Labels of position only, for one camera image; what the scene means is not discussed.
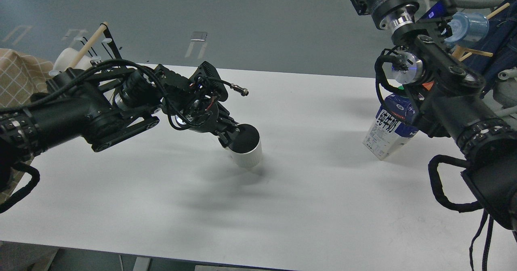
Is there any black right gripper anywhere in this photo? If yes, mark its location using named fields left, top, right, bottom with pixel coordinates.
left=350, top=0, right=419, bottom=31

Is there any blue white milk carton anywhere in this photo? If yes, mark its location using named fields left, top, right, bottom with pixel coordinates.
left=363, top=94, right=419, bottom=160

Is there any wooden mug tree stand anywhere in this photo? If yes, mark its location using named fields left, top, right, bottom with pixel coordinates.
left=452, top=2, right=510, bottom=61

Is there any dark blue denim fabric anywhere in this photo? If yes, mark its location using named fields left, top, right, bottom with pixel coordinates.
left=463, top=0, right=517, bottom=96

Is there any beige checkered cloth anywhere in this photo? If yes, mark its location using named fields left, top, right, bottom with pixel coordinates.
left=0, top=48, right=54, bottom=108

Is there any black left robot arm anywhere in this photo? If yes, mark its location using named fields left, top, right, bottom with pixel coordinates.
left=1, top=59, right=249, bottom=212

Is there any white ribbed mug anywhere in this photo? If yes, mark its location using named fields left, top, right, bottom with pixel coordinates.
left=227, top=124, right=263, bottom=169

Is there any orange plastic cup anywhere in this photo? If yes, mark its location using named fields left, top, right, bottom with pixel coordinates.
left=422, top=81, right=435, bottom=91

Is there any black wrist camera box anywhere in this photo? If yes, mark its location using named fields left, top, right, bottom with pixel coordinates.
left=189, top=61, right=229, bottom=102

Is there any blue plastic cup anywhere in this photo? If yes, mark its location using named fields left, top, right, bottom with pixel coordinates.
left=444, top=12, right=490, bottom=48

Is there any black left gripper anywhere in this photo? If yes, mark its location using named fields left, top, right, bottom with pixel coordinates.
left=161, top=89, right=248, bottom=148

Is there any black wire dish rack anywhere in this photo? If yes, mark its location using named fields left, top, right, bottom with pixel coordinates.
left=80, top=21, right=122, bottom=69

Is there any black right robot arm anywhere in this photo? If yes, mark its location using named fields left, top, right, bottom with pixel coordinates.
left=350, top=0, right=517, bottom=271

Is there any white container in rack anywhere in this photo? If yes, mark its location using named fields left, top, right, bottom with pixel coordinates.
left=48, top=48, right=101, bottom=78

